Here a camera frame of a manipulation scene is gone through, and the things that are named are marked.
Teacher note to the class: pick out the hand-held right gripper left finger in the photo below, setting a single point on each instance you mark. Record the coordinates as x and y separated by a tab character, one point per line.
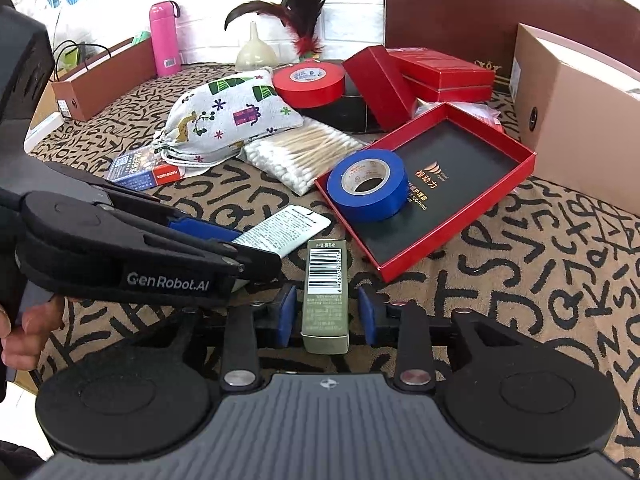
288	317

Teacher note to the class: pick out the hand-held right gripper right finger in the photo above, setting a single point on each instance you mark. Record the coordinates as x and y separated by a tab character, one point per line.
367	320

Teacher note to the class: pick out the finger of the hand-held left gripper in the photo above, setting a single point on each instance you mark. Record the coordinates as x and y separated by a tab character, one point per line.
260	267
200	227

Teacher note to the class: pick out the olive green small box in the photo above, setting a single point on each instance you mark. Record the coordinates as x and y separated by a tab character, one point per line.
326	310

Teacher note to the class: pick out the white label packet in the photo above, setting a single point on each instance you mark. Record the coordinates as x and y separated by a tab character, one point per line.
285	230

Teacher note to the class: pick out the blue playing card box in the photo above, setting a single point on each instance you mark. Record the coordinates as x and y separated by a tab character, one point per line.
137	170

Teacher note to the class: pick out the red tape roll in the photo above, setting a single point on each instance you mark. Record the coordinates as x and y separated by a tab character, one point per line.
307	87

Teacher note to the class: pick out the pinkish brown cardboard box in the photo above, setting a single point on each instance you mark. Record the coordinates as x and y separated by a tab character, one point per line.
575	120

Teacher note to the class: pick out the person's left hand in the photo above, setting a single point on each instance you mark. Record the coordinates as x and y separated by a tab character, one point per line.
27	335

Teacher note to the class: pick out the white flat box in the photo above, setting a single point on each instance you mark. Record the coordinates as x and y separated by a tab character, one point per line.
42	127

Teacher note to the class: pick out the blue tape roll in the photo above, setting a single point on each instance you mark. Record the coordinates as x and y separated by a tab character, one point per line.
372	200

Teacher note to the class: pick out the cotton swab pack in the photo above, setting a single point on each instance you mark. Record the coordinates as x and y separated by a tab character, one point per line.
300	152

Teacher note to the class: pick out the letter printed brown blanket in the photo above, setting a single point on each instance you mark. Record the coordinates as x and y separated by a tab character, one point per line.
525	285

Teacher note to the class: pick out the long brown paper box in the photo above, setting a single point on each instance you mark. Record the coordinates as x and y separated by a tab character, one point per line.
105	80

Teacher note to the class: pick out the black flat box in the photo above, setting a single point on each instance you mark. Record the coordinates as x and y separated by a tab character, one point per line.
350	112

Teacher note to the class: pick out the green packet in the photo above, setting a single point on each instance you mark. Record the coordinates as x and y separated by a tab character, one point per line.
75	60

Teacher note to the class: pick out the cream plastic funnel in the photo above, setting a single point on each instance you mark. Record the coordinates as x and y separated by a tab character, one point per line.
252	55

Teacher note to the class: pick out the red shallow box tray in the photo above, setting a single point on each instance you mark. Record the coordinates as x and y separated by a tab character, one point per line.
465	160

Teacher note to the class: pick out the pink bottle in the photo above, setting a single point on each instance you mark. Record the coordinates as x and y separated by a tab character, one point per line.
165	40

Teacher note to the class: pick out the stacked red boxes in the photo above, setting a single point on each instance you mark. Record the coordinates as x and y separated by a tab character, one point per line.
380	85

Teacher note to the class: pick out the dark red feather toy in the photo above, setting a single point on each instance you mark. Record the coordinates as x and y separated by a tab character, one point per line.
295	10

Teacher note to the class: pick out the clear plastic bag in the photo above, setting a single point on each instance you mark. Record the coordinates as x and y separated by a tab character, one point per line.
487	112

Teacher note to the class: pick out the brown headboard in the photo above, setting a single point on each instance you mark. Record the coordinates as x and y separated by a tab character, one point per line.
450	5

